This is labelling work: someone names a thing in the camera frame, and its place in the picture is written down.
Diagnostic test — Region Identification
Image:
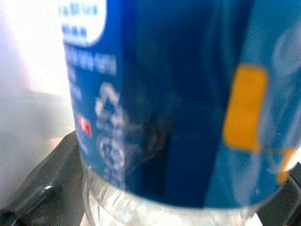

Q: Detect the clear blue-label water bottle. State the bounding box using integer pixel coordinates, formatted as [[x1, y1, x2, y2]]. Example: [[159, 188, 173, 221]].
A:
[[57, 0, 301, 226]]

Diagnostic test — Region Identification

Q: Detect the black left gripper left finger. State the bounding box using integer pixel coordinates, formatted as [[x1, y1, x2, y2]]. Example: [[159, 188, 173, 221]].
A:
[[0, 133, 85, 226]]

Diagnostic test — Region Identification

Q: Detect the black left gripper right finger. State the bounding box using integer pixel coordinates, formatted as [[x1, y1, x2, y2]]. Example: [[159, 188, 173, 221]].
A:
[[256, 162, 301, 226]]

